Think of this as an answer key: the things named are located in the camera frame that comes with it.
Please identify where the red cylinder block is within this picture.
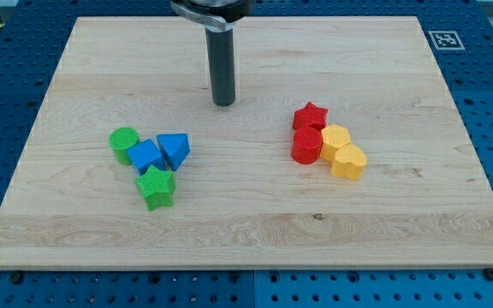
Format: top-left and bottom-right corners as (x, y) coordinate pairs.
(291, 127), (323, 164)

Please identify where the yellow hexagon block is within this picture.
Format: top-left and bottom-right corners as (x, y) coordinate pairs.
(319, 124), (351, 162)

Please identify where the blue cube block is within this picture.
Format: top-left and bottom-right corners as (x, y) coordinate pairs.
(127, 139), (167, 175)

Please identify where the light wooden board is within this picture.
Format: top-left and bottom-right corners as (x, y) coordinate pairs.
(0, 16), (493, 271)

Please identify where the green cylinder block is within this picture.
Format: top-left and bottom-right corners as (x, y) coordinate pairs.
(108, 127), (140, 165)

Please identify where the red star block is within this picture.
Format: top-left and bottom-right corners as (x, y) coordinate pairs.
(292, 101), (328, 130)

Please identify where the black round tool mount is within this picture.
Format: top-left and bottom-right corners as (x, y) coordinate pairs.
(170, 0), (253, 32)

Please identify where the blue triangle block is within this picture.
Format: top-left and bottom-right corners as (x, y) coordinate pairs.
(156, 133), (190, 171)

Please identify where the yellow heart block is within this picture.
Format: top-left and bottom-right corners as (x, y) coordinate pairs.
(330, 144), (368, 181)

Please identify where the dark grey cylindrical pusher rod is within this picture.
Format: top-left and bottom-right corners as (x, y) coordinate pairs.
(205, 28), (235, 107)

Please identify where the white fiducial marker tag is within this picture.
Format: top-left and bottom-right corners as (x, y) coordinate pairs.
(428, 30), (465, 50)

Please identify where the green star block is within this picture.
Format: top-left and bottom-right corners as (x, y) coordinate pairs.
(134, 166), (176, 211)

